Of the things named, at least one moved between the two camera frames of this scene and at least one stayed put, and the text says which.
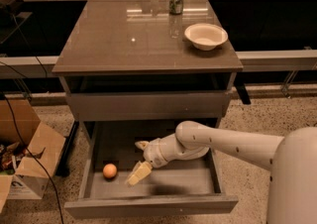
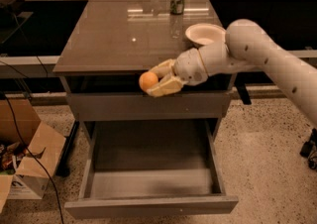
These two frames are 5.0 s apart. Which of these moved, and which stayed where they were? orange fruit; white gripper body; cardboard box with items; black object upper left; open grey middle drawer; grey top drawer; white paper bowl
Moved: orange fruit; white gripper body
Stayed: grey top drawer; cardboard box with items; black object upper left; white paper bowl; open grey middle drawer
